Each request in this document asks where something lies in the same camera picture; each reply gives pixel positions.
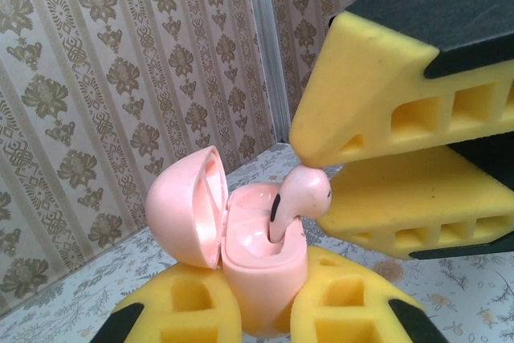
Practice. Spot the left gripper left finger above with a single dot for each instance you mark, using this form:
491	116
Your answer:
192	319

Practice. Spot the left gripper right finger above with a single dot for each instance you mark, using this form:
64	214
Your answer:
341	319

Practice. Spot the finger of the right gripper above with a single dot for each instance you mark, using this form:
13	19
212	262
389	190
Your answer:
401	198
361	78

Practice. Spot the floral tablecloth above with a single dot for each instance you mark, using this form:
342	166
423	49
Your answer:
80	278

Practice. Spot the aluminium frame post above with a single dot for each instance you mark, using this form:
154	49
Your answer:
265	37

